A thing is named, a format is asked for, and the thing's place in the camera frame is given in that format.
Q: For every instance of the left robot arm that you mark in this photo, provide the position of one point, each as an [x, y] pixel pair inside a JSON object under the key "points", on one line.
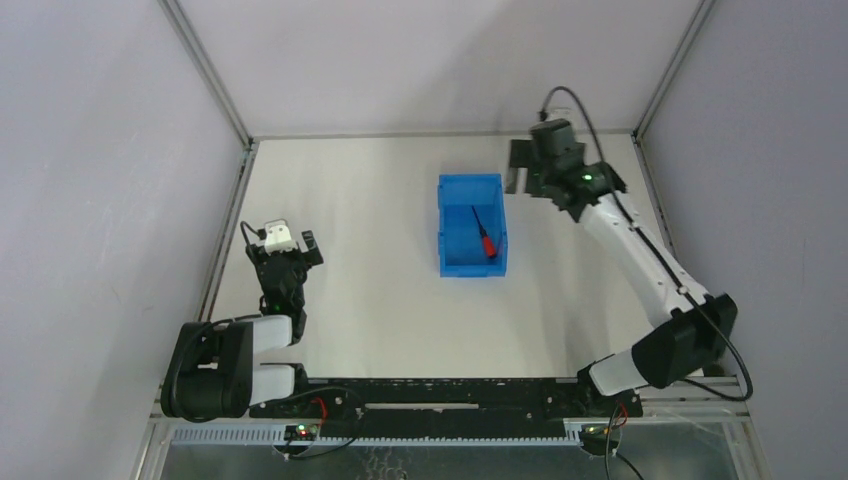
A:
{"points": [[214, 371]]}

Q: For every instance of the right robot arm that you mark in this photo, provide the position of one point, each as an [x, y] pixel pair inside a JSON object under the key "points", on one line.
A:
{"points": [[690, 326]]}

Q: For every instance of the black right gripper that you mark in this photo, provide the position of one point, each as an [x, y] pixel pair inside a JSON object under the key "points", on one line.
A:
{"points": [[524, 168]]}

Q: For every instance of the controller board with wires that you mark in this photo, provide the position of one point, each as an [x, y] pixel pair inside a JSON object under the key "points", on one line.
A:
{"points": [[603, 441], [311, 431]]}

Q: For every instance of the aluminium frame profile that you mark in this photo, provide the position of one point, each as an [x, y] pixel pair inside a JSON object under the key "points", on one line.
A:
{"points": [[681, 51], [226, 137]]}

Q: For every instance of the aluminium frame profile right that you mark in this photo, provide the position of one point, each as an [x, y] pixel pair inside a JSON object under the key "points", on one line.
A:
{"points": [[681, 51]]}

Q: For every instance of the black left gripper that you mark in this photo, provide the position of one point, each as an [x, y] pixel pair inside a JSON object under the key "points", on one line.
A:
{"points": [[285, 257]]}

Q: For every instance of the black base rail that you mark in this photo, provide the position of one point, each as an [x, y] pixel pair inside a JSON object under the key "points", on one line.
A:
{"points": [[451, 409]]}

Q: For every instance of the aluminium frame profile left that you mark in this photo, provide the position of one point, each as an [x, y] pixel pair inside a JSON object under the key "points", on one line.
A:
{"points": [[226, 137]]}

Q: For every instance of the right controller board with wires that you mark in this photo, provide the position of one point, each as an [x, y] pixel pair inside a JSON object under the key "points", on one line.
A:
{"points": [[603, 441]]}

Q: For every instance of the red handled screwdriver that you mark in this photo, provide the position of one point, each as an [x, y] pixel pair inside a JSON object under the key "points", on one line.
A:
{"points": [[486, 241]]}

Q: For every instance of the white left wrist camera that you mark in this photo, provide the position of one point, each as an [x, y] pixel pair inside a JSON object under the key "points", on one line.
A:
{"points": [[278, 237]]}

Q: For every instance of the blue plastic bin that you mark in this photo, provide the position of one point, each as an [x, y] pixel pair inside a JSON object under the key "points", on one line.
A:
{"points": [[459, 245]]}

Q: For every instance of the left controller board with wires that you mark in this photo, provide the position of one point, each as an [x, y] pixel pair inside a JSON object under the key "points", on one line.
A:
{"points": [[311, 431]]}

